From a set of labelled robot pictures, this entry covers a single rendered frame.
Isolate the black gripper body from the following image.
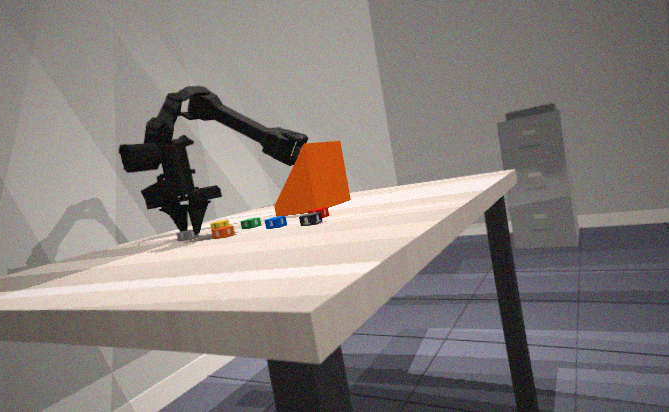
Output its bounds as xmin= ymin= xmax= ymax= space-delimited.
xmin=146 ymin=165 xmax=222 ymax=209

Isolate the yellow block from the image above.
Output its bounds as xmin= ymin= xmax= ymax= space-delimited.
xmin=210 ymin=220 xmax=230 ymax=230

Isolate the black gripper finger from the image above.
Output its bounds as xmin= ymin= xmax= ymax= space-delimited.
xmin=159 ymin=204 xmax=188 ymax=232
xmin=182 ymin=200 xmax=210 ymax=234

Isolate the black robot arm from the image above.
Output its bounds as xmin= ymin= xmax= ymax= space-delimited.
xmin=119 ymin=86 xmax=309 ymax=205

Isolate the blue block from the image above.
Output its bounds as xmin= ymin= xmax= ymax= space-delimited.
xmin=265 ymin=216 xmax=287 ymax=229

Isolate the green block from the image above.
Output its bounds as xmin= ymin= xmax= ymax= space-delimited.
xmin=240 ymin=217 xmax=262 ymax=229

